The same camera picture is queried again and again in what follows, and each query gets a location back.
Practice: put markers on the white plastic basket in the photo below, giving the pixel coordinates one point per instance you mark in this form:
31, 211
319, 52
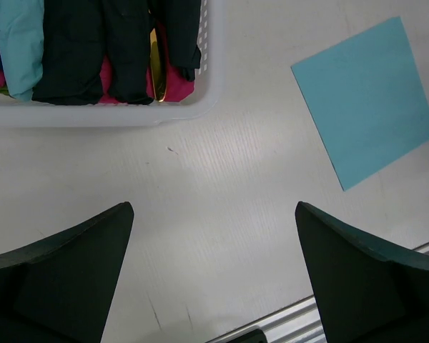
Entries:
208, 87

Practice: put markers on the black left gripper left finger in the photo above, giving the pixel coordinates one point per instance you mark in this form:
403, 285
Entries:
60, 288

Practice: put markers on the light blue paper napkin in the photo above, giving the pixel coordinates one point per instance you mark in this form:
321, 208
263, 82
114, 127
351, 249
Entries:
367, 100

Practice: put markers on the light blue rolled napkin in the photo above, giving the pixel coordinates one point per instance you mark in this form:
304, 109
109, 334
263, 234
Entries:
21, 46

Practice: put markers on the dark navy rolled napkin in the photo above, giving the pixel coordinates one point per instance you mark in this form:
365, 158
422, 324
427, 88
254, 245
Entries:
181, 19
74, 49
127, 24

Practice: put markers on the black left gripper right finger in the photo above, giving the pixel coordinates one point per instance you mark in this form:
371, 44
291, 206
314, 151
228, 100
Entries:
367, 289

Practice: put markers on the aluminium front rail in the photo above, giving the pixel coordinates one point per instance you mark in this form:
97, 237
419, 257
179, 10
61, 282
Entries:
274, 297

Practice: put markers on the gold knife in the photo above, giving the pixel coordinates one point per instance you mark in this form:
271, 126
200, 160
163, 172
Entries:
157, 66

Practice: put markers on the magenta rolled napkin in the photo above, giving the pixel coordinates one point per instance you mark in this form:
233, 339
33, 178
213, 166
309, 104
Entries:
170, 86

